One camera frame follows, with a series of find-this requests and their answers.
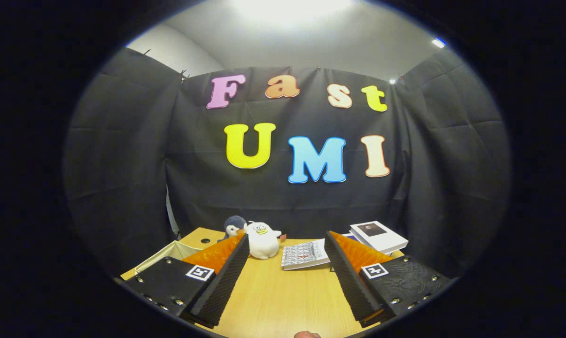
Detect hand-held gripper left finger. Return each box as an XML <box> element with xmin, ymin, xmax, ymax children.
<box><xmin>122</xmin><ymin>233</ymin><xmax>251</xmax><ymax>329</ymax></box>

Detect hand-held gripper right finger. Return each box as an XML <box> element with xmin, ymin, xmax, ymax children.
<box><xmin>324</xmin><ymin>231</ymin><xmax>453</xmax><ymax>329</ymax></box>

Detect beige fabric storage box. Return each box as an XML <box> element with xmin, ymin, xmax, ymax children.
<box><xmin>135</xmin><ymin>240</ymin><xmax>204</xmax><ymax>275</ymax></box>

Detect patterned cover white book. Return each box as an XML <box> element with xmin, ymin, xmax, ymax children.
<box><xmin>281</xmin><ymin>238</ymin><xmax>332</xmax><ymax>271</ymax></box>

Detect white book dark picture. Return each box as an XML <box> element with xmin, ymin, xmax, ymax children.
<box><xmin>349</xmin><ymin>221</ymin><xmax>409</xmax><ymax>255</ymax></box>

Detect white duck plush toy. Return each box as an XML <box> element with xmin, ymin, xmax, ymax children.
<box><xmin>245</xmin><ymin>222</ymin><xmax>282</xmax><ymax>260</ymax></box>

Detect grey penguin plush toy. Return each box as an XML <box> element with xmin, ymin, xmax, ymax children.
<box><xmin>224</xmin><ymin>215</ymin><xmax>248</xmax><ymax>238</ymax></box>

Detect black backdrop cloth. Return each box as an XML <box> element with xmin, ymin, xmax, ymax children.
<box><xmin>63</xmin><ymin>47</ymin><xmax>512</xmax><ymax>278</ymax></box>

